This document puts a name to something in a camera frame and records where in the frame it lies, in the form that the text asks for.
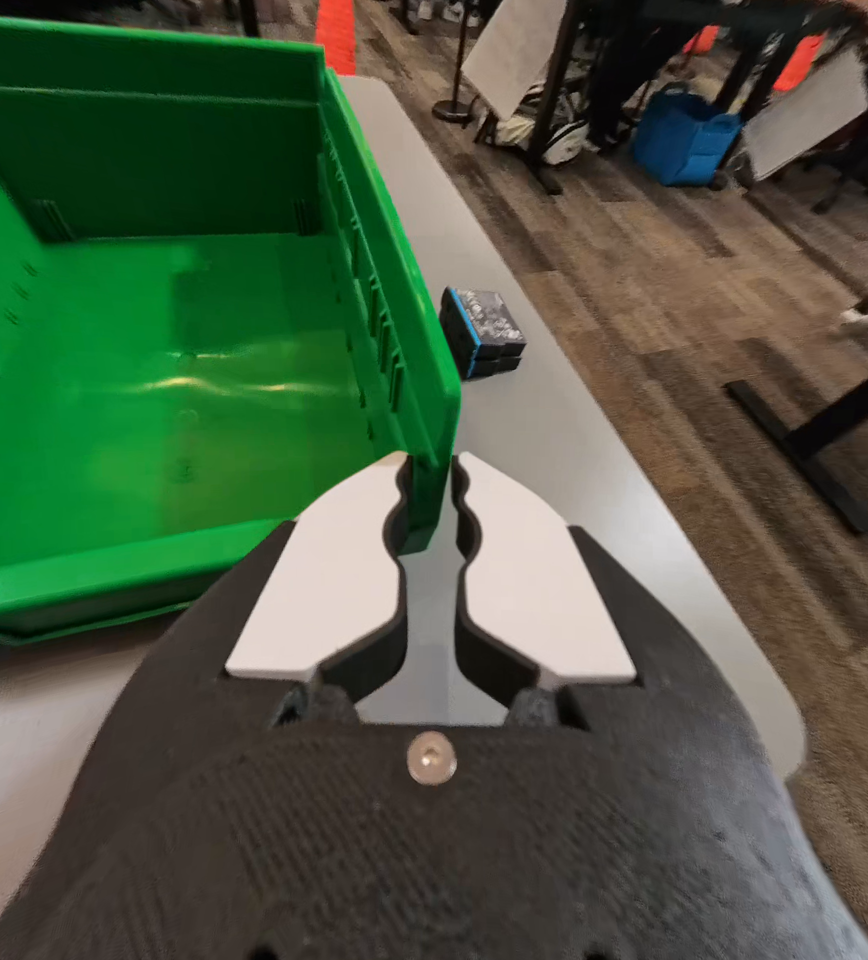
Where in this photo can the green plastic bin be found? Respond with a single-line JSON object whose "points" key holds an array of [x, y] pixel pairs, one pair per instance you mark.
{"points": [[179, 375]]}

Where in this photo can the grey flat panel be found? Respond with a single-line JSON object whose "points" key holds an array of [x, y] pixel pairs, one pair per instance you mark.
{"points": [[509, 52], [809, 112]]}

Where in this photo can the blue bag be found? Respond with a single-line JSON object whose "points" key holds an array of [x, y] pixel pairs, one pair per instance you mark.
{"points": [[685, 142]]}

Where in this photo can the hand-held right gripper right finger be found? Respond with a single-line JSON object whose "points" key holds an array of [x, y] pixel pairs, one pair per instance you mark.
{"points": [[546, 592]]}

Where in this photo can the orange traffic cone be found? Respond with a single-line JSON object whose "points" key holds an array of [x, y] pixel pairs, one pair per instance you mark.
{"points": [[801, 64], [335, 34]]}

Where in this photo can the white black backpack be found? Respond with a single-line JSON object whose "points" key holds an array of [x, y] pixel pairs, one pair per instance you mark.
{"points": [[554, 142]]}

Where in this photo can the wooden table black legs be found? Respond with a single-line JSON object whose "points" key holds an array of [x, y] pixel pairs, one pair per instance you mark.
{"points": [[801, 442]]}

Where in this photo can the black stanchion post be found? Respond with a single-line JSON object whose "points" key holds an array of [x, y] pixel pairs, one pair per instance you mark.
{"points": [[455, 109]]}

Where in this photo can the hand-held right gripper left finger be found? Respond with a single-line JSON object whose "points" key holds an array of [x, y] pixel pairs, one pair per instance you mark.
{"points": [[321, 592]]}

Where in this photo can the black camera battery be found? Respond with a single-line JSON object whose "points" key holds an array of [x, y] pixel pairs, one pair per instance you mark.
{"points": [[486, 315], [494, 367]]}

